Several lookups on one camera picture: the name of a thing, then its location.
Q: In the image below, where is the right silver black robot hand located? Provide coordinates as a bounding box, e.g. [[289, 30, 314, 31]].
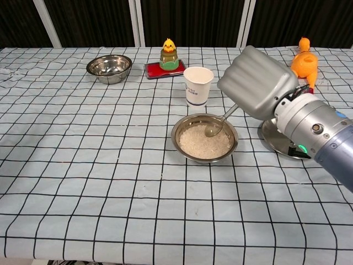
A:
[[217, 45, 300, 121]]

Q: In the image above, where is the metal spoon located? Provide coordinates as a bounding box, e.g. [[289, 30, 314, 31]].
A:
[[204, 104, 240, 138]]

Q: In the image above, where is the white paper cup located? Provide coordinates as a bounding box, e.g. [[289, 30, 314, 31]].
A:
[[183, 66, 215, 109]]

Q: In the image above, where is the metal bowl holding rice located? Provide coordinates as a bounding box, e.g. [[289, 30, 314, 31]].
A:
[[171, 113, 239, 164]]

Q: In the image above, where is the empty metal bowl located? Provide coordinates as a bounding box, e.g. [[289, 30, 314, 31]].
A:
[[85, 54, 132, 85]]

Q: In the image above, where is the orange rubber chicken toy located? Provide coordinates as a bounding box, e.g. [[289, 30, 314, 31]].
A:
[[291, 36, 320, 94]]

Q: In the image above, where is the flat metal plate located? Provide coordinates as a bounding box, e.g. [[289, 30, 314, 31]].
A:
[[258, 118, 318, 160]]

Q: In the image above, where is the yellow chick toy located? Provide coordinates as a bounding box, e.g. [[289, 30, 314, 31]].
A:
[[159, 38, 179, 70]]

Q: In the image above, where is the red flat box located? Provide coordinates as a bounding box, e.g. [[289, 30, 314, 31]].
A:
[[145, 60, 186, 80]]

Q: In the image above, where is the blue checkered tablecloth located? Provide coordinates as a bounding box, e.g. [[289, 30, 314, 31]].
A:
[[0, 46, 353, 263]]

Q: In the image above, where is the white partition frame post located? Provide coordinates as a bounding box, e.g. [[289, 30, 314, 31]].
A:
[[35, 0, 63, 47], [236, 0, 257, 47], [128, 0, 146, 47]]

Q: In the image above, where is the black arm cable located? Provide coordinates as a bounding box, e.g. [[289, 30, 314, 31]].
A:
[[287, 143, 312, 160]]

